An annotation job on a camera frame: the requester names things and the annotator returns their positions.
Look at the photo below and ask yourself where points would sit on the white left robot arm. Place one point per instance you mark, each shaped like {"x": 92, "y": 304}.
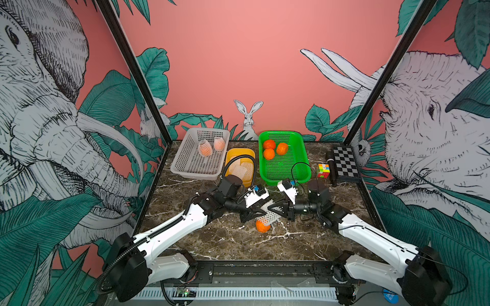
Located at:
{"x": 134, "y": 262}

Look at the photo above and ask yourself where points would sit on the green plastic perforated basket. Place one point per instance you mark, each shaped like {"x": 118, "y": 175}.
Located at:
{"x": 294, "y": 165}

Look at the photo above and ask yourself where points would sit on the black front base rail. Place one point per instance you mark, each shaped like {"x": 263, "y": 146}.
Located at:
{"x": 322, "y": 272}

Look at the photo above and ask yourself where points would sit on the black frame post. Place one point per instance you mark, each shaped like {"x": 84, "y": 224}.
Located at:
{"x": 421, "y": 13}
{"x": 109, "y": 15}

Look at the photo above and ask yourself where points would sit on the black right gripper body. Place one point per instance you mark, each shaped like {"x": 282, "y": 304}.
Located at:
{"x": 303, "y": 208}

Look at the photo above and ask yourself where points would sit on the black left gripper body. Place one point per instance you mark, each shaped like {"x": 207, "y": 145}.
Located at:
{"x": 245, "y": 213}

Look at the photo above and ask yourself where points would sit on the colourful rubiks cube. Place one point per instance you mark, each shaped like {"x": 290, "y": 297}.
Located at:
{"x": 323, "y": 171}

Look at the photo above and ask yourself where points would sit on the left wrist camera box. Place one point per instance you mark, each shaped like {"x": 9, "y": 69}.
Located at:
{"x": 232, "y": 190}

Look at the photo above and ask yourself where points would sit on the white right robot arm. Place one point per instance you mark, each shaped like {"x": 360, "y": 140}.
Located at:
{"x": 416, "y": 274}

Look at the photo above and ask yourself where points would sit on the black white folding chessboard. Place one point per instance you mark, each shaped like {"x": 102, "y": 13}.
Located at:
{"x": 345, "y": 164}

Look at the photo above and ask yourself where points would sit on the black frame post left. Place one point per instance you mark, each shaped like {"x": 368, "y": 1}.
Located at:
{"x": 109, "y": 15}

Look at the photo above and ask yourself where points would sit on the black frame post right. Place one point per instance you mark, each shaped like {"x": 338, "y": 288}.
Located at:
{"x": 421, "y": 13}

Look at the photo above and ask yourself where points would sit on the black cylindrical microphone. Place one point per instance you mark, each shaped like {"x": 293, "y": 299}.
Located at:
{"x": 332, "y": 166}

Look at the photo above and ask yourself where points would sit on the blue round sticker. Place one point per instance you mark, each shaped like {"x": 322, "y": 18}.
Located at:
{"x": 390, "y": 297}

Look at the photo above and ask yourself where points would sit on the white plastic perforated basket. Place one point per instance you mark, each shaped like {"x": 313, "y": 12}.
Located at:
{"x": 190, "y": 164}

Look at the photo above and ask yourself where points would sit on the yellow plastic tub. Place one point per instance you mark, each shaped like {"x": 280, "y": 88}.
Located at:
{"x": 234, "y": 152}

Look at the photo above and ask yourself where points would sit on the white foam net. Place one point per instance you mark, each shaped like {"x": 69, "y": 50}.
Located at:
{"x": 240, "y": 172}
{"x": 269, "y": 217}
{"x": 249, "y": 170}

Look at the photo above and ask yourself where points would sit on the white slotted front rail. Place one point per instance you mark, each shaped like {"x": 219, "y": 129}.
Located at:
{"x": 231, "y": 293}

